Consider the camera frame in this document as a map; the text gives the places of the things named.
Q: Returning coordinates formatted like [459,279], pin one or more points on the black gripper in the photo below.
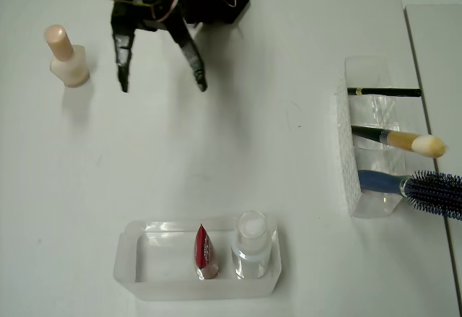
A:
[146,16]

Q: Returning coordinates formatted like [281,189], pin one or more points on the clear bottle with clear cap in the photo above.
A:
[252,230]

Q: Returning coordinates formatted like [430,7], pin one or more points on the pink bottle with pink cap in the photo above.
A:
[68,64]

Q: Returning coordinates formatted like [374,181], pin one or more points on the frosted white plastic bin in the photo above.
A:
[202,290]

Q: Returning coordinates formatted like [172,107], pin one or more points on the red hand cream tube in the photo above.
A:
[205,252]

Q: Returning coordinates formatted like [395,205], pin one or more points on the makeup brush with gold ferrule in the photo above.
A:
[400,141]

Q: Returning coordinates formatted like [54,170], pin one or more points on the blue round hairbrush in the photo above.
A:
[382,182]

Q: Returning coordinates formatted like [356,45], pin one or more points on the dark thin cosmetic pencil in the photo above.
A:
[390,92]

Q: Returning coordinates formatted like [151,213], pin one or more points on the clear faceted acrylic organizer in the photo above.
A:
[346,172]

